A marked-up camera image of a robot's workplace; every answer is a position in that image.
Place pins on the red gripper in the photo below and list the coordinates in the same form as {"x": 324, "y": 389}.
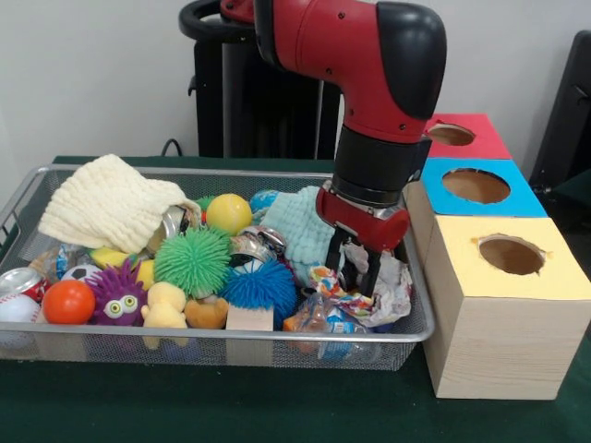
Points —
{"x": 369, "y": 228}

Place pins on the cream muslin cloth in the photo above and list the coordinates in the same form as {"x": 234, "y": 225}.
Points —
{"x": 111, "y": 203}

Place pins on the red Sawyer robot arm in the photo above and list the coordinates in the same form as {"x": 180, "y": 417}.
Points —
{"x": 360, "y": 60}

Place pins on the wooden three-hole box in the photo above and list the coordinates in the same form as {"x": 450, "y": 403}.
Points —
{"x": 498, "y": 350}

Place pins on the silver mesh bin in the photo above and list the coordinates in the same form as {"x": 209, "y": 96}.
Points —
{"x": 115, "y": 353}

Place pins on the crumpled white printed cloth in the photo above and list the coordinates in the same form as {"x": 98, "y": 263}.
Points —
{"x": 392, "y": 286}

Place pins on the light blue fluffy cloth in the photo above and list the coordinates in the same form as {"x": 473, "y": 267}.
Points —
{"x": 300, "y": 221}

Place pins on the blue spiky rubber ball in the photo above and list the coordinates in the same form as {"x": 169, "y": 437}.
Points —
{"x": 258, "y": 290}

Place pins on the yellow smooth ball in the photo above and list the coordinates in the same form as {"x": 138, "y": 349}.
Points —
{"x": 228, "y": 211}

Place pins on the green spiky rubber ball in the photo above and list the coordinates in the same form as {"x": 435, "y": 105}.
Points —
{"x": 191, "y": 260}

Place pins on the dark green table cloth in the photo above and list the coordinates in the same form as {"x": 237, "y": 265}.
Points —
{"x": 231, "y": 406}
{"x": 577, "y": 194}

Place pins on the yellow plush duck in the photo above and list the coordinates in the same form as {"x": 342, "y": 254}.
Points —
{"x": 164, "y": 307}

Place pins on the purple spiky monster toy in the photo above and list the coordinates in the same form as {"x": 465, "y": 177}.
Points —
{"x": 117, "y": 295}

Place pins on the orange smooth ball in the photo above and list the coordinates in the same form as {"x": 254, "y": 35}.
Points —
{"x": 68, "y": 302}

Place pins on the white baseball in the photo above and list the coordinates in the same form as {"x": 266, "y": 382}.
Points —
{"x": 18, "y": 308}

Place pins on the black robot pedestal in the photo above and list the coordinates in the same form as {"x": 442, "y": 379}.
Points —
{"x": 217, "y": 106}

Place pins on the red robot base mount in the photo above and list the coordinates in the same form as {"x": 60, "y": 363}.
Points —
{"x": 235, "y": 9}

